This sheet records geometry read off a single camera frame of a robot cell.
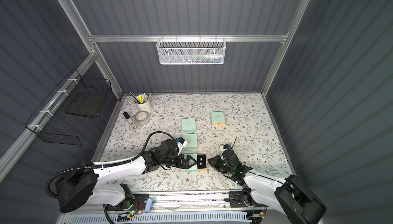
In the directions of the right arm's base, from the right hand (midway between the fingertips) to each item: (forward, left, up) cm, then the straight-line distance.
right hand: (209, 160), depth 84 cm
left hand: (-4, +9, +5) cm, 11 cm away
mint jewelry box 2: (+9, +10, -1) cm, 13 cm away
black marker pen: (+26, +52, +1) cm, 58 cm away
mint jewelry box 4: (+29, -7, 0) cm, 30 cm away
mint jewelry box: (-2, +4, 0) cm, 5 cm away
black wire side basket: (+12, +68, +26) cm, 74 cm away
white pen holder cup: (+35, +43, +9) cm, 56 cm away
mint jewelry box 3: (+23, +13, 0) cm, 27 cm away
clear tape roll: (+26, +45, -1) cm, 52 cm away
